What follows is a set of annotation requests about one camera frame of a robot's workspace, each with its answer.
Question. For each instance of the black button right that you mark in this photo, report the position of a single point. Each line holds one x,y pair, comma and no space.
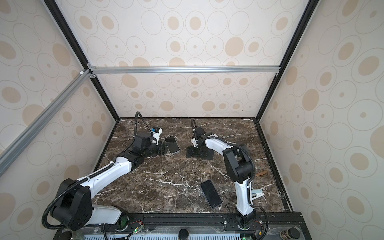
291,234

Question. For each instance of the diagonal aluminium rail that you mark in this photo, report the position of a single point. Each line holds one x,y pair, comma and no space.
26,137

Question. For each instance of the white stapler tool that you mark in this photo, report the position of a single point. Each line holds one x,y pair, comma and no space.
257,193

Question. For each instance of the horizontal aluminium rail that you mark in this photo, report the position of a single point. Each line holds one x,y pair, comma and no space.
185,70

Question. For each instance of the black phone case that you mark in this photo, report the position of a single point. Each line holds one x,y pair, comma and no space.
202,153

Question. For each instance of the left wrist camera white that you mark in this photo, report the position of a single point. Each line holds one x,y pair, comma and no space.
156,132

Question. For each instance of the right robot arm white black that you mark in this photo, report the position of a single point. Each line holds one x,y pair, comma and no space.
239,166

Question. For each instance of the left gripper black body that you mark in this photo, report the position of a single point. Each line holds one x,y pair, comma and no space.
159,149

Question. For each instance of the black base frame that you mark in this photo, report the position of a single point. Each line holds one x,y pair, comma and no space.
207,226

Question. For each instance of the right black phone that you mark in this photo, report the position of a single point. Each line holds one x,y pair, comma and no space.
211,194

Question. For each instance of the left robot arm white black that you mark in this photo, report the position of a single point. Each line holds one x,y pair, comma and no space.
73,208

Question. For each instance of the black round knob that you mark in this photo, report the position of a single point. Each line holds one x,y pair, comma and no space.
183,234

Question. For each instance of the blue phone black screen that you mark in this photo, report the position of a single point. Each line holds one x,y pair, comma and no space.
172,144

